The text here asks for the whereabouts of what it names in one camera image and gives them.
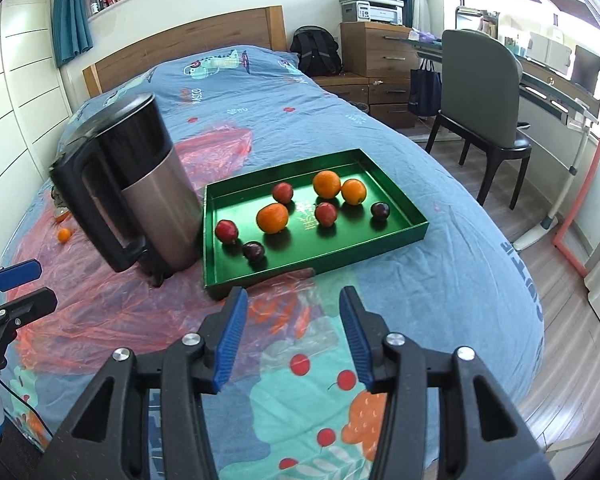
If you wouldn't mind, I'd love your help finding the pink plastic sheet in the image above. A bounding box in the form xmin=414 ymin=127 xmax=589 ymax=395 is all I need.
xmin=0 ymin=122 xmax=341 ymax=376

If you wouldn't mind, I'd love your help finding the blue printed bedsheet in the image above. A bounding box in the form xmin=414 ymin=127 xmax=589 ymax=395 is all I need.
xmin=0 ymin=45 xmax=546 ymax=480

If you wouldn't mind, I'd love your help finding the white desk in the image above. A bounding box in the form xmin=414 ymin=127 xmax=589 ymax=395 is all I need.
xmin=410 ymin=35 xmax=600 ymax=251

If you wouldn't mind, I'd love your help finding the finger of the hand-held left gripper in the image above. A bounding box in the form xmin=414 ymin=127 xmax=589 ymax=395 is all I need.
xmin=0 ymin=259 xmax=43 ymax=306
xmin=0 ymin=287 xmax=58 ymax=346

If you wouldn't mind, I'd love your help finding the grey chair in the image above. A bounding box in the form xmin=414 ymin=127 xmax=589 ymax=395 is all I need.
xmin=425 ymin=29 xmax=533 ymax=210

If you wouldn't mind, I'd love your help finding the medium orange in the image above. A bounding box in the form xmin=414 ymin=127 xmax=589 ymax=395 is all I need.
xmin=313 ymin=170 xmax=342 ymax=200

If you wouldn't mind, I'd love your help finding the green tray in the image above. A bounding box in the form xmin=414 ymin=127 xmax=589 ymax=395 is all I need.
xmin=202 ymin=148 xmax=429 ymax=302

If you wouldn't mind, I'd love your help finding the wooden nightstand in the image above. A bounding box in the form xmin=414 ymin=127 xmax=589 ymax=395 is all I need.
xmin=312 ymin=72 xmax=371 ymax=108

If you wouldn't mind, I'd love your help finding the wooden dresser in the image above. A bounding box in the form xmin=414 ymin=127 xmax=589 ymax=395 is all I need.
xmin=340 ymin=21 xmax=423 ymax=130

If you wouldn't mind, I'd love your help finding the steel electric kettle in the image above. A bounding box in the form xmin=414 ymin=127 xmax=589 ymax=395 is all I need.
xmin=48 ymin=91 xmax=203 ymax=281

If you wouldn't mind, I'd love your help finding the large orange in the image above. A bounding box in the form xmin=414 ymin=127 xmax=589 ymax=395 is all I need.
xmin=256 ymin=203 xmax=290 ymax=235

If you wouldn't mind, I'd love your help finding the white box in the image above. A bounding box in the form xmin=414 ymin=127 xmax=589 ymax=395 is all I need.
xmin=527 ymin=31 xmax=573 ymax=72

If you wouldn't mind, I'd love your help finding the wooden headboard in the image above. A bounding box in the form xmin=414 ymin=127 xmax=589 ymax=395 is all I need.
xmin=82 ymin=6 xmax=287 ymax=98

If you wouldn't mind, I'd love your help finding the dark monitor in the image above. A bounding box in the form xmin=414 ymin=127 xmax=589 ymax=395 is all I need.
xmin=572 ymin=45 xmax=600 ymax=101

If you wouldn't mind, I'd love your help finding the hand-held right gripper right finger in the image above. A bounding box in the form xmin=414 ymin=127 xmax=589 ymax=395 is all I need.
xmin=339 ymin=285 xmax=556 ymax=480

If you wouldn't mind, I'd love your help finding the black cable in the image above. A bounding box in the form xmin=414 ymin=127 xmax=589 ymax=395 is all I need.
xmin=0 ymin=370 xmax=51 ymax=441

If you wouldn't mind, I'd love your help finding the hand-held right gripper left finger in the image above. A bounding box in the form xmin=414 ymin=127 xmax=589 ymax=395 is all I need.
xmin=39 ymin=286 xmax=249 ymax=480

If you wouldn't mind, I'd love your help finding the pink standing frame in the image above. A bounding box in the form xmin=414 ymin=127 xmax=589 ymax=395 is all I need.
xmin=555 ymin=125 xmax=600 ymax=276

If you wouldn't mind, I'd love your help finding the white printer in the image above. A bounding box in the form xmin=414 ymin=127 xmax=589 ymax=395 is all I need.
xmin=339 ymin=0 xmax=405 ymax=26

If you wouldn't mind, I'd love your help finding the dark tote bag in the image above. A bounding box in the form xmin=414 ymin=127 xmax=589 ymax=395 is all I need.
xmin=407 ymin=58 xmax=442 ymax=117

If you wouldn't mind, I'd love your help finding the black backpack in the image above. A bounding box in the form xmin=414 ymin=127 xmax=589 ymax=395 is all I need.
xmin=290 ymin=26 xmax=343 ymax=77

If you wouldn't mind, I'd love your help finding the white wardrobe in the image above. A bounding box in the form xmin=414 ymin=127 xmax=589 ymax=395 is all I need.
xmin=0 ymin=0 xmax=73 ymax=251

